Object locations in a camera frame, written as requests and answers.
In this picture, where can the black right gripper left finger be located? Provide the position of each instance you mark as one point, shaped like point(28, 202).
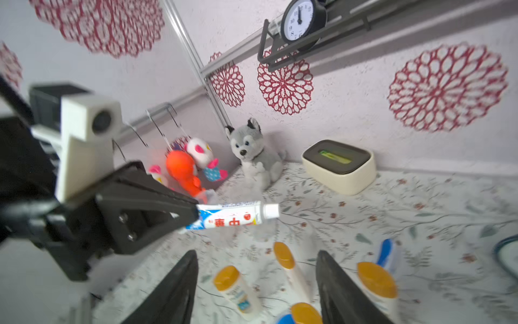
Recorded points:
point(172, 301)

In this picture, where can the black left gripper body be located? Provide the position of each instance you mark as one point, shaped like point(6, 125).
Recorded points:
point(72, 232)

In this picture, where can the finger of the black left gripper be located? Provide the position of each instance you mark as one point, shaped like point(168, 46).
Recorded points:
point(138, 210)

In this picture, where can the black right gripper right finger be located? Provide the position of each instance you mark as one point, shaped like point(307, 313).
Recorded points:
point(341, 300)

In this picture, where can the small toothpaste tube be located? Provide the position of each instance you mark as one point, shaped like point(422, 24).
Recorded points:
point(235, 214)

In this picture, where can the yellow cap bottle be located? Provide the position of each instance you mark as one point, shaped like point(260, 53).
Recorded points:
point(232, 285)
point(381, 289)
point(295, 275)
point(304, 313)

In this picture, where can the white plush with glasses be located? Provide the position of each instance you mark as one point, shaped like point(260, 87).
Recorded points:
point(156, 173)

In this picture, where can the orange red plush toy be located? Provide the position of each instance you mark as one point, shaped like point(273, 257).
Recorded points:
point(182, 168)

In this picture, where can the white pink plush upper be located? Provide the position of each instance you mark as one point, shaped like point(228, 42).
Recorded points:
point(205, 160)

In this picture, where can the grey husky plush toy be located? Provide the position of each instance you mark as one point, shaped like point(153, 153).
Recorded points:
point(261, 166)

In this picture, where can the cream tissue box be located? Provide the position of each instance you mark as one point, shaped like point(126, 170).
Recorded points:
point(341, 167)

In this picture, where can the green teal alarm clock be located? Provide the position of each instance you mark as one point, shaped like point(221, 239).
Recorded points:
point(505, 255)

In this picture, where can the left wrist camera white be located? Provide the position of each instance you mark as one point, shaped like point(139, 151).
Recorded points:
point(80, 126)

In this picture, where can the black wire wall basket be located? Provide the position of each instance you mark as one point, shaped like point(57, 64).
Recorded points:
point(152, 120)

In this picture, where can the black wall alarm clock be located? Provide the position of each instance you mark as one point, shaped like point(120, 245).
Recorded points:
point(302, 18)

